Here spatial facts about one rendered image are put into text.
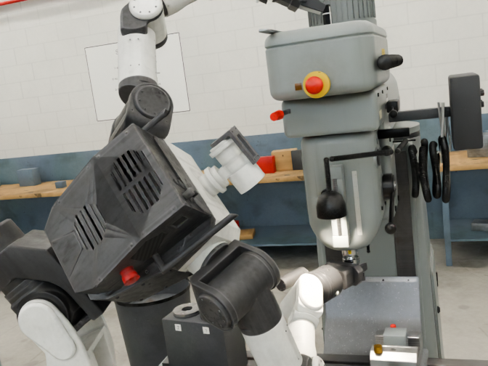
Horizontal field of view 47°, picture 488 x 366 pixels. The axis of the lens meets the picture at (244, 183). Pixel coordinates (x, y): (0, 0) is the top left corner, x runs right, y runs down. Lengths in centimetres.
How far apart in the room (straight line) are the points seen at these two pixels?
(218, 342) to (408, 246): 71
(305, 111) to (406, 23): 435
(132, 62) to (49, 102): 589
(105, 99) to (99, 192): 569
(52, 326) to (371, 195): 82
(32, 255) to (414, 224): 124
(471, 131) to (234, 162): 81
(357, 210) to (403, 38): 433
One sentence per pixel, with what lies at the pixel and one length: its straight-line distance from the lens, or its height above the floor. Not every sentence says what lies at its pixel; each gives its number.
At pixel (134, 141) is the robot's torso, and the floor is 171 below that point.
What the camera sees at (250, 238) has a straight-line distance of 565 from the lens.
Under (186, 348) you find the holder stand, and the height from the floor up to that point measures 101.
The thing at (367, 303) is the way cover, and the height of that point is 99.
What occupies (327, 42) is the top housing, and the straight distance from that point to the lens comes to 132.
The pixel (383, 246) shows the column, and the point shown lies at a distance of 200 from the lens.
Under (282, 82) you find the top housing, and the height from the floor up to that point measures 177.
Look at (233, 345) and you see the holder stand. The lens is 178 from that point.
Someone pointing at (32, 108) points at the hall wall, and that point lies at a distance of 735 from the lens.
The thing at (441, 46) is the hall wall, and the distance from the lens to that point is 572.
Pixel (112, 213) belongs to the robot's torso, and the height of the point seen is 159.
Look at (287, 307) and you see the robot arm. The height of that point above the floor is 122.
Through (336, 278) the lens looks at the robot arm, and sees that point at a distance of 151.
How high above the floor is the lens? 179
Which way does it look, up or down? 10 degrees down
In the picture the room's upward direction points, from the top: 7 degrees counter-clockwise
